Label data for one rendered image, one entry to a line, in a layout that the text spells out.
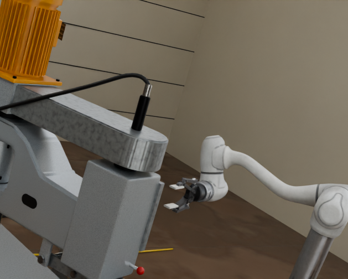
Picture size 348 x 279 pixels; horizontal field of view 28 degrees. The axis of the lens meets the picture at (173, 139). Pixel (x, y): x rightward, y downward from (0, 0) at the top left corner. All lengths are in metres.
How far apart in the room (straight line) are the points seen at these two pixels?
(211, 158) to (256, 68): 5.92
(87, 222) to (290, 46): 6.27
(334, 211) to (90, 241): 0.93
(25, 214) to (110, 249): 0.43
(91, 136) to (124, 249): 0.44
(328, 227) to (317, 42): 5.72
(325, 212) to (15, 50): 1.36
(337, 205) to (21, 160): 1.24
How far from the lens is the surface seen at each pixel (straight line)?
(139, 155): 2.46
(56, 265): 2.79
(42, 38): 2.85
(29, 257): 3.42
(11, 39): 2.86
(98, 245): 2.57
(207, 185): 3.00
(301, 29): 8.53
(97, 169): 2.54
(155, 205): 2.66
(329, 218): 2.74
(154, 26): 9.35
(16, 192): 2.84
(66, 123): 2.63
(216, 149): 3.03
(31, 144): 2.79
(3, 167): 2.98
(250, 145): 8.82
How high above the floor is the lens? 2.27
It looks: 12 degrees down
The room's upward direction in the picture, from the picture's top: 17 degrees clockwise
